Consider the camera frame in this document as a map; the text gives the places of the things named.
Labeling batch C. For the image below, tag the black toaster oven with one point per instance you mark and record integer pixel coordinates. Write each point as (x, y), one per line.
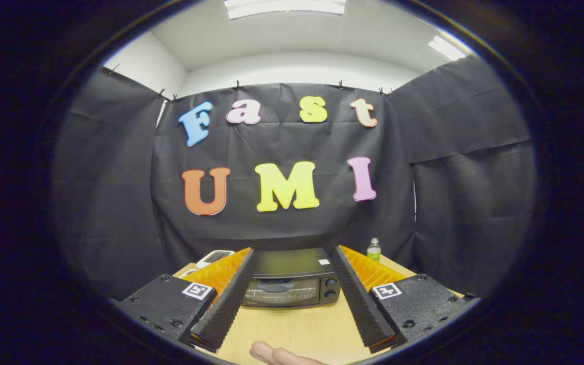
(292, 263)

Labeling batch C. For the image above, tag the white pop-up toaster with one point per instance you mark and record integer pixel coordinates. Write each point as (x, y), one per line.
(212, 258)

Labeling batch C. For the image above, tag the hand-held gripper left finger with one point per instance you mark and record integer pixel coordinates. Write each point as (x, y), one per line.
(228, 301)

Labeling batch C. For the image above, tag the green drink bottle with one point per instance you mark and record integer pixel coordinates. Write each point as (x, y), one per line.
(373, 251)

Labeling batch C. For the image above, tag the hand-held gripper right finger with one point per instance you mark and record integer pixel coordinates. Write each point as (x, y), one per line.
(358, 301)

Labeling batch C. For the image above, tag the small ceiling light panel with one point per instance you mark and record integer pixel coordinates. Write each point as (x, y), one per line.
(446, 48)

